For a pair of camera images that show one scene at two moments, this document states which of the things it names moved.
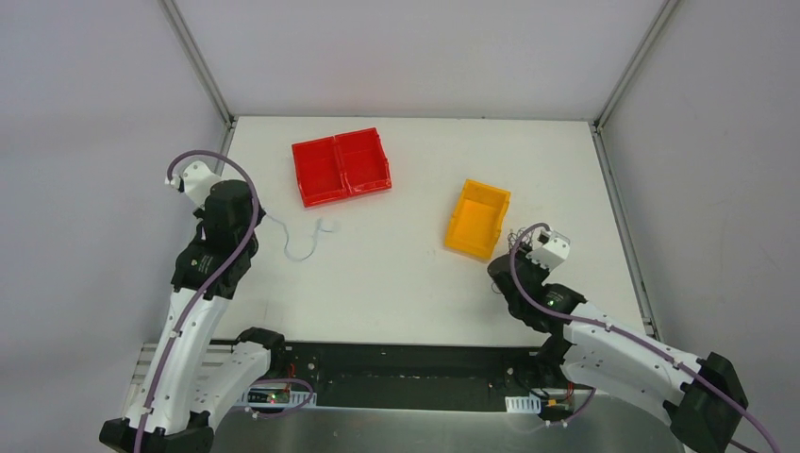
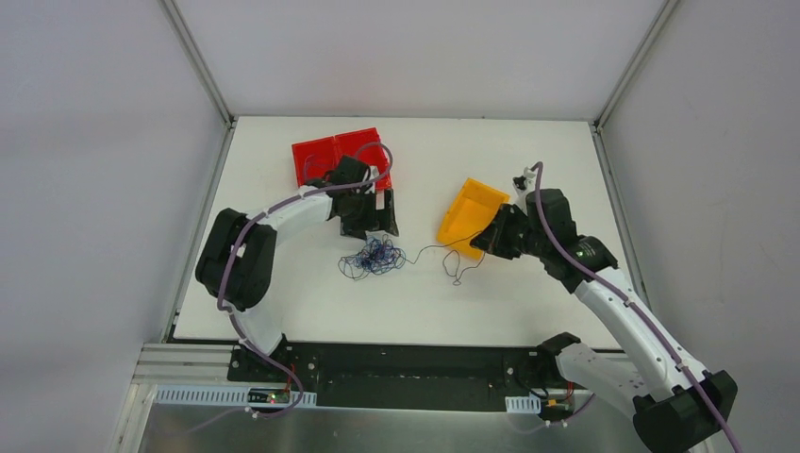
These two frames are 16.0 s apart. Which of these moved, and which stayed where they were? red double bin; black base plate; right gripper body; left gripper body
Moved: left gripper body; right gripper body
Stayed: red double bin; black base plate
